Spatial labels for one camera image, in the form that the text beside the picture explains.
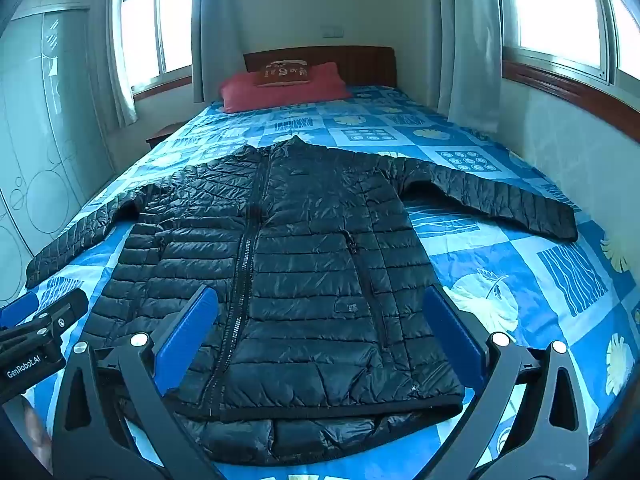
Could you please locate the person's left hand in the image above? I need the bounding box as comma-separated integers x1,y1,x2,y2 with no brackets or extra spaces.
22,404,54,472

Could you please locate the wide white curtain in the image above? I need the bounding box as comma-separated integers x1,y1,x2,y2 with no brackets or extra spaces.
435,0,506,123

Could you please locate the bed with blue patterned sheet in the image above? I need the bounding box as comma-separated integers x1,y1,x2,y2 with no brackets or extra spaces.
20,84,640,480

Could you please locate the brown printed cushion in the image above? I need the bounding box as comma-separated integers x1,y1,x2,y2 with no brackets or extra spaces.
256,59,312,88

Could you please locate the red pillow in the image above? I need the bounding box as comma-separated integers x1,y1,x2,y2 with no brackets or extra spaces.
220,61,352,114

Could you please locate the large window with wooden sill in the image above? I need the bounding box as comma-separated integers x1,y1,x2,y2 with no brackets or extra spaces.
492,0,640,133

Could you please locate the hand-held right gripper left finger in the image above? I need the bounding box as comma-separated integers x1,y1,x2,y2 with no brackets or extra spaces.
50,285,226,480

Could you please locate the black puffer jacket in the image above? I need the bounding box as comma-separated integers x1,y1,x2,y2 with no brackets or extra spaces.
25,135,580,468

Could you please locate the wooden headboard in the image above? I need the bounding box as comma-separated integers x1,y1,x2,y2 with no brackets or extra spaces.
243,46,398,88

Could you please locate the grey curtain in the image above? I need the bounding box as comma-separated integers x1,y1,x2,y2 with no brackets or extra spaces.
192,0,246,106

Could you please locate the wooden nightstand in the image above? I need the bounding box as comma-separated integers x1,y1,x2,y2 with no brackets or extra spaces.
146,122,186,148

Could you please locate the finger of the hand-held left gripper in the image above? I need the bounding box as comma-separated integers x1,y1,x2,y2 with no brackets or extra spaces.
30,287,90,333
0,291,40,330

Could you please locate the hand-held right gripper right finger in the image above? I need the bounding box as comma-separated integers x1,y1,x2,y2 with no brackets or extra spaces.
422,284,591,480

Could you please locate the narrow white curtain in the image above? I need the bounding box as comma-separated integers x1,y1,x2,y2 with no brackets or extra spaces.
100,0,138,128

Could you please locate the white patterned wardrobe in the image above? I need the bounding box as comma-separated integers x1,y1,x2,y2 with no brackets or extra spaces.
0,0,121,306

